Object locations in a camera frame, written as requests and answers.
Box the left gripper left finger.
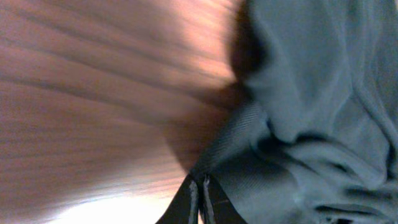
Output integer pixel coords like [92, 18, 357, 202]
[156, 175, 199, 224]

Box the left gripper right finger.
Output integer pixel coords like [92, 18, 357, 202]
[202, 175, 247, 224]

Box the plain black t-shirt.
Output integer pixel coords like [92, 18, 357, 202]
[191, 1, 397, 223]

